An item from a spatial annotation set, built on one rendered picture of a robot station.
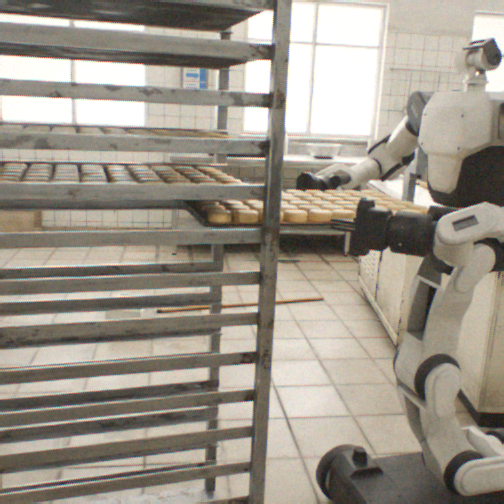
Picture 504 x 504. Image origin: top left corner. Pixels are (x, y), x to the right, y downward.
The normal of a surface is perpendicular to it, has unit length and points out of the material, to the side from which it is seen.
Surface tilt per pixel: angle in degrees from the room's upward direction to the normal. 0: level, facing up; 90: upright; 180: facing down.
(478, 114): 86
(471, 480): 90
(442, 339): 90
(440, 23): 90
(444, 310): 115
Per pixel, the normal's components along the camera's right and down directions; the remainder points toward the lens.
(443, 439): 0.29, 0.25
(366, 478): 0.04, -0.97
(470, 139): -0.47, 0.12
